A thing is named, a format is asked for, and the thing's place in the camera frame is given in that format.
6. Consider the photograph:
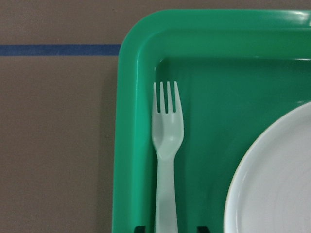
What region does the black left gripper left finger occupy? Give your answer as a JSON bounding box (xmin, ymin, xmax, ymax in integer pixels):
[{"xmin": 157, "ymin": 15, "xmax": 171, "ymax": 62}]
[{"xmin": 134, "ymin": 226, "xmax": 146, "ymax": 233}]

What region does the white round plate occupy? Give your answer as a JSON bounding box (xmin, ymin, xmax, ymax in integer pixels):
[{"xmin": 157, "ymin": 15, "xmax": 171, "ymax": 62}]
[{"xmin": 223, "ymin": 103, "xmax": 311, "ymax": 233}]

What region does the pale green plastic fork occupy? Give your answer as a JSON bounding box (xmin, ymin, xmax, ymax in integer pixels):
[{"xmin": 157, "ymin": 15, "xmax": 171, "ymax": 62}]
[{"xmin": 152, "ymin": 81, "xmax": 184, "ymax": 233}]

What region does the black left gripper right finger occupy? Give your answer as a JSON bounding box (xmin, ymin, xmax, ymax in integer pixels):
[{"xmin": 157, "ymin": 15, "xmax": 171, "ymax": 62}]
[{"xmin": 197, "ymin": 226, "xmax": 209, "ymax": 233}]

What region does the green plastic tray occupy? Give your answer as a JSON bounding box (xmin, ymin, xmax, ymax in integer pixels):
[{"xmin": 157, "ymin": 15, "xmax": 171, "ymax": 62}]
[{"xmin": 112, "ymin": 10, "xmax": 311, "ymax": 233}]

